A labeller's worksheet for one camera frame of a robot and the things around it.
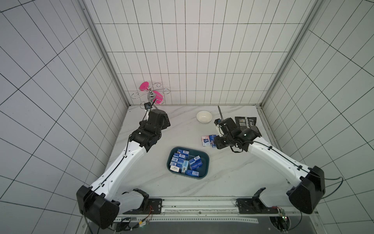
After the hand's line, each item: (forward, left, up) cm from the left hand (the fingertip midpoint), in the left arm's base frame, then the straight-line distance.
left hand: (155, 121), depth 77 cm
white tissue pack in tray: (-19, -11, -19) cm, 28 cm away
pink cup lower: (+18, +1, +2) cm, 18 cm away
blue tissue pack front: (-20, -21, -20) cm, 36 cm away
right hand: (-6, -31, -10) cm, 33 cm away
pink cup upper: (+26, +11, +3) cm, 29 cm away
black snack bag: (+18, -61, -24) cm, 68 cm away
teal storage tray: (-19, -27, -23) cm, 40 cm away
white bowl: (+21, -30, -21) cm, 42 cm away
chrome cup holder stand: (+40, +2, -13) cm, 42 cm away
